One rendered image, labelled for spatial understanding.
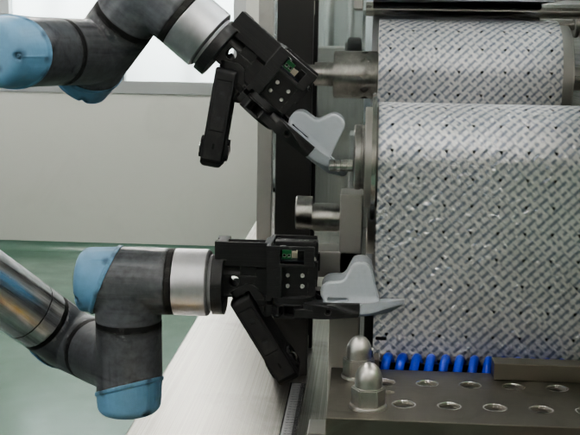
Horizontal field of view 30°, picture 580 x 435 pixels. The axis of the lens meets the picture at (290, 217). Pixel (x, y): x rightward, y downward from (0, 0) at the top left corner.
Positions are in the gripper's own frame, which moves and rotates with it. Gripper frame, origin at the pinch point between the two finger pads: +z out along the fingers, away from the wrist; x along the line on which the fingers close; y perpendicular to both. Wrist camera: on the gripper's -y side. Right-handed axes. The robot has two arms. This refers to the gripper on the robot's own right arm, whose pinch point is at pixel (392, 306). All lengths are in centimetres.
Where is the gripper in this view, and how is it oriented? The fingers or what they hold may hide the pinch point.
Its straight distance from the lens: 121.4
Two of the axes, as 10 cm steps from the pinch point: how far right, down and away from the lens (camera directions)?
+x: 0.7, -1.6, 9.8
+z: 10.0, 0.3, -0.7
